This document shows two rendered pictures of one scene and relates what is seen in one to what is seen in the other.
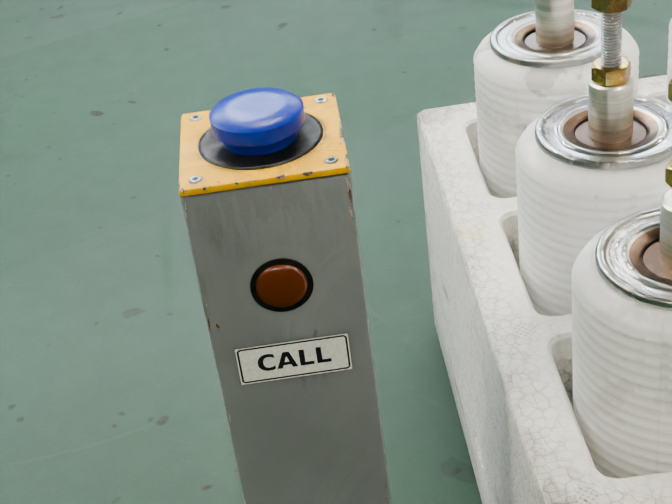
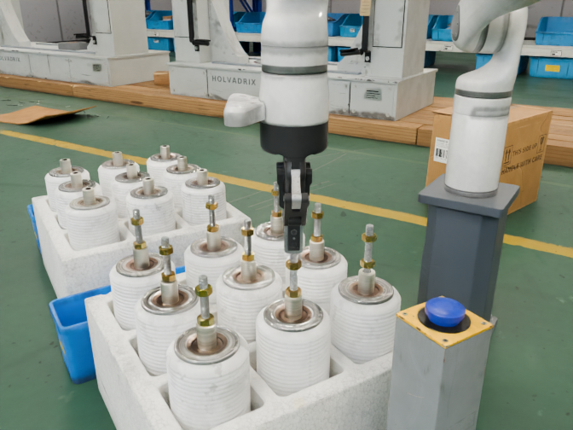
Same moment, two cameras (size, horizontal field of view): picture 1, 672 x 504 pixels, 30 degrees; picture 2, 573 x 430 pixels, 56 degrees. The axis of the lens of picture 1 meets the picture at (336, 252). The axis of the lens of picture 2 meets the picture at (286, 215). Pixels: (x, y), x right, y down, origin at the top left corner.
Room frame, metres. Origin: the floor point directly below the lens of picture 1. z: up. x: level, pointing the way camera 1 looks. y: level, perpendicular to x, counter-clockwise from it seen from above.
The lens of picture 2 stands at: (0.86, 0.35, 0.62)
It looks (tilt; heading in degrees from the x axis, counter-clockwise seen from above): 22 degrees down; 239
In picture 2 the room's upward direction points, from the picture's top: straight up
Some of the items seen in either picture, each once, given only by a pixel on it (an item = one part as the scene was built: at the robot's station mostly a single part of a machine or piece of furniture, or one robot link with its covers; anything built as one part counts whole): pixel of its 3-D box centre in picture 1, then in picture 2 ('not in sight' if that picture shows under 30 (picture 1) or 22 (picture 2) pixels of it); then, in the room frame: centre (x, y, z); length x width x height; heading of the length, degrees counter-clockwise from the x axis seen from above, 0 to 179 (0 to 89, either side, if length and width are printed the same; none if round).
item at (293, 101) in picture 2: not in sight; (276, 90); (0.57, -0.15, 0.53); 0.11 x 0.09 x 0.06; 151
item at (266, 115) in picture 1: (258, 127); (444, 314); (0.48, 0.03, 0.32); 0.04 x 0.04 x 0.02
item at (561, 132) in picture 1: (610, 131); (293, 315); (0.55, -0.15, 0.25); 0.08 x 0.08 x 0.01
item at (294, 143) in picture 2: not in sight; (293, 154); (0.55, -0.15, 0.46); 0.08 x 0.08 x 0.09
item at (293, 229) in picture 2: not in sight; (293, 232); (0.56, -0.13, 0.37); 0.03 x 0.01 x 0.05; 61
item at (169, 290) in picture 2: not in sight; (169, 291); (0.67, -0.26, 0.26); 0.02 x 0.02 x 0.03
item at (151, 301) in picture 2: not in sight; (170, 299); (0.67, -0.26, 0.25); 0.08 x 0.08 x 0.01
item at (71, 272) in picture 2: not in sight; (140, 243); (0.57, -0.81, 0.09); 0.39 x 0.39 x 0.18; 0
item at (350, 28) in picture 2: not in sight; (366, 25); (-2.81, -4.20, 0.36); 0.50 x 0.38 x 0.21; 25
